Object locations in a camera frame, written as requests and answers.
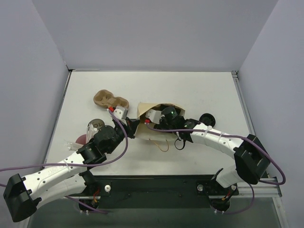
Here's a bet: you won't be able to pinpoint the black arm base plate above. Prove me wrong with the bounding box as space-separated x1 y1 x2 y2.
78 175 238 209

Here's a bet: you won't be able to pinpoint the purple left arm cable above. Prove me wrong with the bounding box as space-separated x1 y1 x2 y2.
0 110 129 214

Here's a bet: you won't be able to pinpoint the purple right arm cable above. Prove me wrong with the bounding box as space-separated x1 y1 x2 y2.
146 122 286 214

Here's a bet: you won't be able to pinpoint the brown cardboard cup carrier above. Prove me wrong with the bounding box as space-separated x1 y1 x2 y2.
93 89 129 109

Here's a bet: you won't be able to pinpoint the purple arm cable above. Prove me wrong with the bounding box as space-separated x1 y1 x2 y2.
146 122 286 214
0 110 129 214

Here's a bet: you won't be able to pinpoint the dark plastic cup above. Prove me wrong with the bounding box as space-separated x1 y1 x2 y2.
87 118 105 130

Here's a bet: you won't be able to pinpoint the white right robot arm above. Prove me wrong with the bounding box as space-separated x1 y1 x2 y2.
153 106 270 194

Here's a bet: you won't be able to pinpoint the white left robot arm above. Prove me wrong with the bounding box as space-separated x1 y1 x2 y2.
3 118 140 222

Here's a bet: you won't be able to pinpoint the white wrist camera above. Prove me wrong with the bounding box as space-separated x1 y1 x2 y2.
110 105 128 125
143 107 164 124

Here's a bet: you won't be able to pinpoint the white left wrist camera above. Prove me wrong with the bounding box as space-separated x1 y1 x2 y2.
110 105 128 125

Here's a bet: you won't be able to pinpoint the beige paper bag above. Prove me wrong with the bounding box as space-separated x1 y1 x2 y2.
135 103 185 152

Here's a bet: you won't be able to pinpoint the pink straw holder cup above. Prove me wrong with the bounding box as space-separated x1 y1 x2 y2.
75 134 86 145

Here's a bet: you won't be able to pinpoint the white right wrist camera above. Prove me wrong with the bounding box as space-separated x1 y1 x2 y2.
143 107 164 124

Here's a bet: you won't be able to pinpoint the white straws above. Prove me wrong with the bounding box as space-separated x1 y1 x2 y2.
65 127 98 151

